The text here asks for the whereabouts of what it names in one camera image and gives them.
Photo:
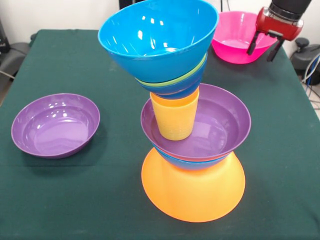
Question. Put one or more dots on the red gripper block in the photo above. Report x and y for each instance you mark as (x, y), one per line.
(277, 26)

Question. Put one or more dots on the small dark blue bowl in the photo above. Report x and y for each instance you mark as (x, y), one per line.
(185, 90)

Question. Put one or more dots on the small green bowl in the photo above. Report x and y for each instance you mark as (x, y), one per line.
(192, 73)

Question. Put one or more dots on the orange cup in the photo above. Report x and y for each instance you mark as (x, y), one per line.
(175, 102)

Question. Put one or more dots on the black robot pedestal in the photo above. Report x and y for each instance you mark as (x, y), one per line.
(126, 2)

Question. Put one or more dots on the large pink bowl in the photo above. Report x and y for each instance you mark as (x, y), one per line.
(232, 47)

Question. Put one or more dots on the large orange bowl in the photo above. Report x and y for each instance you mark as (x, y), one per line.
(192, 195)

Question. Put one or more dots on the yellow cup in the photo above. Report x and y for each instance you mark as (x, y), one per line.
(175, 122)

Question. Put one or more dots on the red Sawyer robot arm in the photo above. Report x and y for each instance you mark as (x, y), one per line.
(290, 7)

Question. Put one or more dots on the purple shallow bowl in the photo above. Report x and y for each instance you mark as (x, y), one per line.
(225, 120)
(55, 130)

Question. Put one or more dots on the dark green tablecloth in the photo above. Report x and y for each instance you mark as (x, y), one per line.
(62, 200)

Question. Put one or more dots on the light blue bowl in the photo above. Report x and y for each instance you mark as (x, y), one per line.
(195, 165)
(162, 65)

